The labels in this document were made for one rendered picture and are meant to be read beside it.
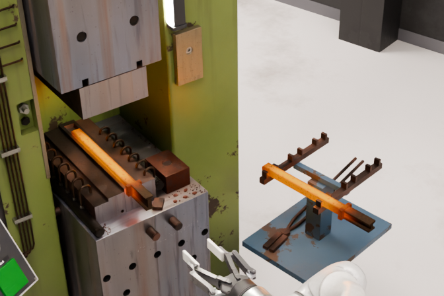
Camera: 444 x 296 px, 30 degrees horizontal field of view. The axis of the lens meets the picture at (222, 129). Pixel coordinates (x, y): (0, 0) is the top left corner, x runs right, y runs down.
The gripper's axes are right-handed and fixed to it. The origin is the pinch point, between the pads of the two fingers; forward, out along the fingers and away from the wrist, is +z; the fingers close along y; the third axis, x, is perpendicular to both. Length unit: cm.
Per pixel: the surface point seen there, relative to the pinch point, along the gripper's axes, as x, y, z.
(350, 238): -32, 62, 9
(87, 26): 54, -8, 35
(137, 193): 1.0, -0.7, 31.2
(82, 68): 43, -11, 35
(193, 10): 42, 32, 49
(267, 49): -97, 200, 226
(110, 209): -4.2, -7.8, 35.3
